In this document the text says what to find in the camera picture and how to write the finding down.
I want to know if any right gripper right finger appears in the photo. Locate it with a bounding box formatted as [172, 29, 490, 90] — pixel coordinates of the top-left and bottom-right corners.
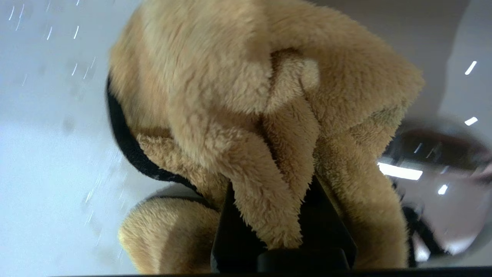
[300, 175, 357, 270]

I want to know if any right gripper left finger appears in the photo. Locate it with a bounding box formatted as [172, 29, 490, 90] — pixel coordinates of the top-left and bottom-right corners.
[211, 181, 268, 274]

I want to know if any yellow cloth with black trim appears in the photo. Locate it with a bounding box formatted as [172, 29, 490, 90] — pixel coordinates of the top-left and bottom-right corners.
[107, 0, 451, 274]

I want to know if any white sink basin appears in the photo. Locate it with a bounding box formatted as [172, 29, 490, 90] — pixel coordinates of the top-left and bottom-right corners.
[0, 0, 492, 275]

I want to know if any chrome drain stopper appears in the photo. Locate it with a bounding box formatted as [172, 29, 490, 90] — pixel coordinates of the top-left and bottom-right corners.
[379, 117, 492, 257]

